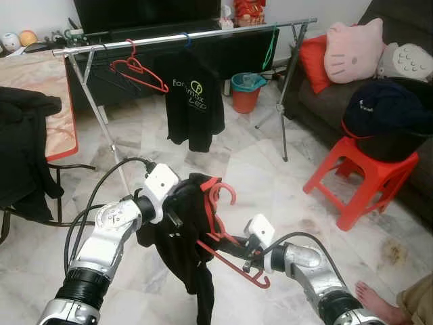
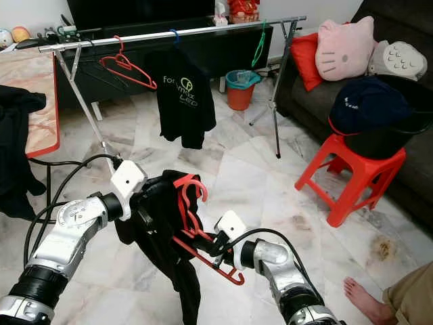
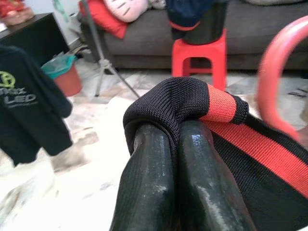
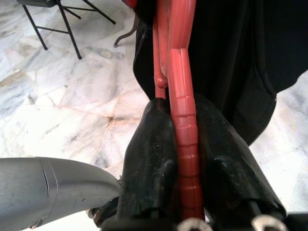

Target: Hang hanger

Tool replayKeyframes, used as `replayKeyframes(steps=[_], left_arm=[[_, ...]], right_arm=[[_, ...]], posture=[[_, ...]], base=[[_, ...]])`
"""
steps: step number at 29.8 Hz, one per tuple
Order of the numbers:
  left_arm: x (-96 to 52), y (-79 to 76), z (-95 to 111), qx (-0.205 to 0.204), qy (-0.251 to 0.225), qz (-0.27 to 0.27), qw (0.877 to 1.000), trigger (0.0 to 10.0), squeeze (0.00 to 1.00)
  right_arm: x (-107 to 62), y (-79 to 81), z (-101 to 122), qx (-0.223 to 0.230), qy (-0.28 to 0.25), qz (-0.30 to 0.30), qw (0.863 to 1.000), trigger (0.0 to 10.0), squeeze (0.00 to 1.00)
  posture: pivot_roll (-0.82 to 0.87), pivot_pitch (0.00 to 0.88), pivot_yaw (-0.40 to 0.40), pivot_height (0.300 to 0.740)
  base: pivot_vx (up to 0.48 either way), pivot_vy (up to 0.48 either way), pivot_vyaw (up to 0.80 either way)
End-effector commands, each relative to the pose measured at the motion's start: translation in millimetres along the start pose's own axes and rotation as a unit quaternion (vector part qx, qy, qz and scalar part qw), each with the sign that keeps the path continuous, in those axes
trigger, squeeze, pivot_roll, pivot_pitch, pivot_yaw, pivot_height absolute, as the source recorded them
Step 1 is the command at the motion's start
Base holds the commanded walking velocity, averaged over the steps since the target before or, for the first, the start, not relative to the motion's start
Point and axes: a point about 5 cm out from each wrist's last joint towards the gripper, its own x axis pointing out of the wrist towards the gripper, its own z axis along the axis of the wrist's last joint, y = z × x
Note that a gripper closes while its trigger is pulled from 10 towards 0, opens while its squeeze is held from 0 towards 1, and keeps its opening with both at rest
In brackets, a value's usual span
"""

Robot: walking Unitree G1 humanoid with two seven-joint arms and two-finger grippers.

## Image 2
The red plastic hanger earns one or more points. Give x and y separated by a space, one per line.
123 59
189 213

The black shirt red trim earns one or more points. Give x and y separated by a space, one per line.
155 250

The navy blue shirt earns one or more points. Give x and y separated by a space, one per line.
369 108

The blue plastic hanger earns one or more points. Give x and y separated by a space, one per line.
176 35

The green plastic hanger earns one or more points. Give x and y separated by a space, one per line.
258 47

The black shirt green print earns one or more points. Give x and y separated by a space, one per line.
183 112

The orange bucket teal liner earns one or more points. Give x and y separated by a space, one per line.
239 98

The person's bare foot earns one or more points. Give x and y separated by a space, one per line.
362 301

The plain black garment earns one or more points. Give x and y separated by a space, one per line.
15 149

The red plastic stool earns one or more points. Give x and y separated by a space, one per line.
352 175

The dark grey fabric sofa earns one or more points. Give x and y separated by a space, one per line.
311 105

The black television cabinet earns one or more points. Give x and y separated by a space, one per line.
233 54

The marble top folding table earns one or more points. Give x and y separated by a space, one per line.
27 71

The silver metal clothes rack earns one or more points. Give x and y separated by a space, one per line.
210 30

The person's khaki trouser leg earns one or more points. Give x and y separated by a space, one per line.
409 298

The black flat television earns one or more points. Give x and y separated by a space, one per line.
139 12

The black round bucket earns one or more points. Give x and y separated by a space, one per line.
389 143

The small white ornament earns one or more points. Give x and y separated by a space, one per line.
221 16

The red cushion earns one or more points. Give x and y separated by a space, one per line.
304 62

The orange round toy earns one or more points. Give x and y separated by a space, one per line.
20 34

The red seated figurine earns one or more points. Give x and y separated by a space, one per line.
243 10

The white round toy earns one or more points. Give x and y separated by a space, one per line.
5 38

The pink cat face pillow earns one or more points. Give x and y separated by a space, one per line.
345 53

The grey round plush toy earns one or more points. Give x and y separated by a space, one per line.
399 61

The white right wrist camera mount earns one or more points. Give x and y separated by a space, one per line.
230 227

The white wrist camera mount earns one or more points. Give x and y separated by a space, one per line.
230 227
128 179

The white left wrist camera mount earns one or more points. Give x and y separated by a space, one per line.
128 179

